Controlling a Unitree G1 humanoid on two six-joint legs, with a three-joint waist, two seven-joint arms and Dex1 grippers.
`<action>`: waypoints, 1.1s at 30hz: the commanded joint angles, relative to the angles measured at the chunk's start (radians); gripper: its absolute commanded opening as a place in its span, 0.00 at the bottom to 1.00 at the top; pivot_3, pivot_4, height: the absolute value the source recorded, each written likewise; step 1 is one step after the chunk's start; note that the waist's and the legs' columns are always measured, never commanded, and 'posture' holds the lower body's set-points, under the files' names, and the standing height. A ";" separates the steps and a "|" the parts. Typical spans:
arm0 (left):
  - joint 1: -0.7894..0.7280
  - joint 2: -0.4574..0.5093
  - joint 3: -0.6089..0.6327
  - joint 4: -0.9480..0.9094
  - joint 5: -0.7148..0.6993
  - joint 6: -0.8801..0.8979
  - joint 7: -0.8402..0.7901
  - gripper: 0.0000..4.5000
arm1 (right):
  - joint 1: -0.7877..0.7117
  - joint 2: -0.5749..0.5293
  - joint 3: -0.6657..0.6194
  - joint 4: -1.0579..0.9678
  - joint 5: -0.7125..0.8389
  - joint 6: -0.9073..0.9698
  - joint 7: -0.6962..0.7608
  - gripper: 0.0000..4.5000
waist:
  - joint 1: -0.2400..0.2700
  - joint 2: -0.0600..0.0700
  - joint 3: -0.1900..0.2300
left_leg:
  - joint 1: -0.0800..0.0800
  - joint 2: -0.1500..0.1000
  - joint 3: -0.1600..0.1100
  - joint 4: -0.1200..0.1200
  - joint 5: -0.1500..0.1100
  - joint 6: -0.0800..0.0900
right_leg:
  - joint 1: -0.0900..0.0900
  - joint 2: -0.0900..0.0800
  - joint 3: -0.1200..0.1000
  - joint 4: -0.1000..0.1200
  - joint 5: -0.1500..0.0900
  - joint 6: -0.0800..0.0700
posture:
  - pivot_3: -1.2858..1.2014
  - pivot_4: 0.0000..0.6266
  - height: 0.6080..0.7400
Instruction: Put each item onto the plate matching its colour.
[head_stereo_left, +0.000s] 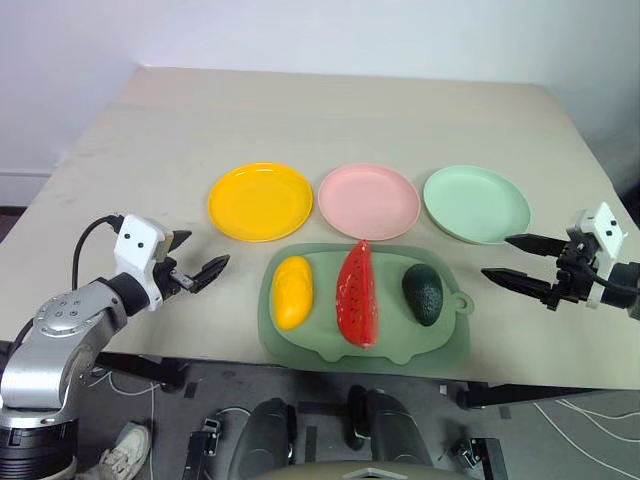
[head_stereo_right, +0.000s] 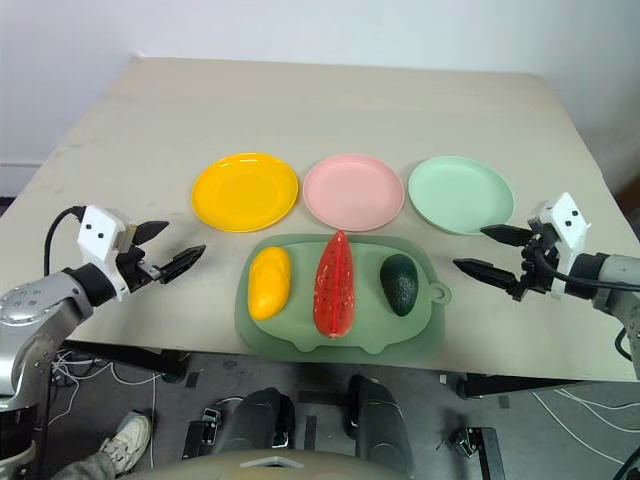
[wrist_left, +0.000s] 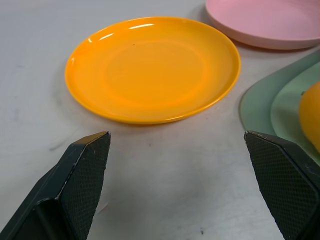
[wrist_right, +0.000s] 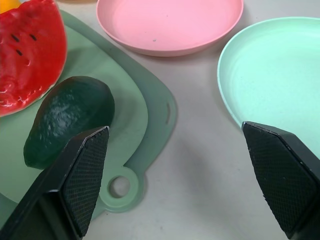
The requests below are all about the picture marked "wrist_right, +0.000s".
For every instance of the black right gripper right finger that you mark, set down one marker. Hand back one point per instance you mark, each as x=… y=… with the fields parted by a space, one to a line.
x=282 y=180

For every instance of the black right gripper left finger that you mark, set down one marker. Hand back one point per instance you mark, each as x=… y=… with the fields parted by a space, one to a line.
x=75 y=182

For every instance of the pink plate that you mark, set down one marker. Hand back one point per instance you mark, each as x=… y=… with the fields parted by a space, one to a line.
x=170 y=22

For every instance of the yellow orange fruit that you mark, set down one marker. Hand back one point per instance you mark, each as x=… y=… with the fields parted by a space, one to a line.
x=8 y=4

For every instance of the dark green avocado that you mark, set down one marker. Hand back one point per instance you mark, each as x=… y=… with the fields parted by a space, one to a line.
x=67 y=120

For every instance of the mint green plate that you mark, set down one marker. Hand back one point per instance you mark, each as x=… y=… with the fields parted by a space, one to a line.
x=272 y=72

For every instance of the green cutting board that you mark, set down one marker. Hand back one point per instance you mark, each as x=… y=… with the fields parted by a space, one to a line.
x=125 y=105

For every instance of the red watermelon slice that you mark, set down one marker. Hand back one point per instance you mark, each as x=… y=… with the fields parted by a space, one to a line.
x=27 y=60

